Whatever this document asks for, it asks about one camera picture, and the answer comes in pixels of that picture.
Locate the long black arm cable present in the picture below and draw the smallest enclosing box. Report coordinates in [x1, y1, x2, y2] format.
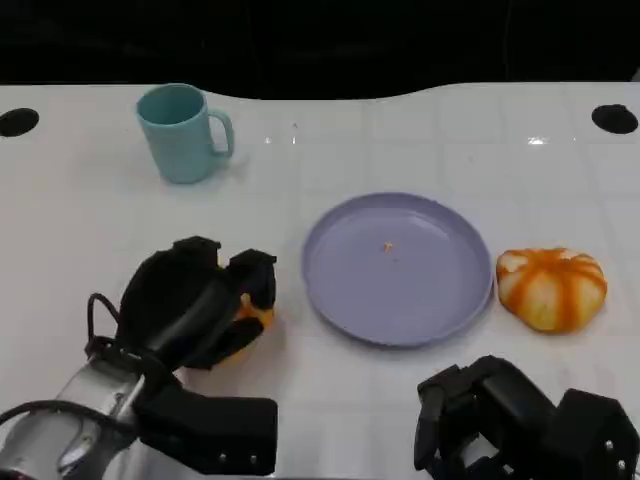
[0, 398, 134, 439]

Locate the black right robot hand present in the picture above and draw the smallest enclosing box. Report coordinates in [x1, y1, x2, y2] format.
[413, 355, 559, 480]

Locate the orange white toy bread roll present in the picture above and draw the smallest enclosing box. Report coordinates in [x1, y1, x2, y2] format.
[495, 247, 609, 334]
[219, 292, 276, 369]

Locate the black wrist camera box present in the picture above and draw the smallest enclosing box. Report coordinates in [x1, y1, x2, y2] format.
[133, 383, 279, 476]
[542, 388, 637, 480]

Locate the black table grommet hole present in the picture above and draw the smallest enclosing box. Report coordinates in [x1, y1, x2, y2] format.
[0, 107, 40, 137]
[590, 103, 640, 134]

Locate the black looped wrist cable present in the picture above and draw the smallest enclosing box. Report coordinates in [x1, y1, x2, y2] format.
[84, 292, 124, 354]

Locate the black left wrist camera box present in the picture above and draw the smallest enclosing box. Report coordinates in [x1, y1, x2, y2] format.
[133, 383, 279, 476]

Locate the lilac plate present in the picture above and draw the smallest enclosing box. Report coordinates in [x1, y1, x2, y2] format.
[300, 192, 495, 349]

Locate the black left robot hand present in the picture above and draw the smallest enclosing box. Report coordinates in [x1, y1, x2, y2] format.
[118, 236, 279, 372]

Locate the pale green mug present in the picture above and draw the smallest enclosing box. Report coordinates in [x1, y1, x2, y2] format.
[135, 82, 236, 185]

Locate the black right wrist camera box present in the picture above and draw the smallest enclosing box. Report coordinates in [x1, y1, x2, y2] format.
[542, 388, 637, 480]

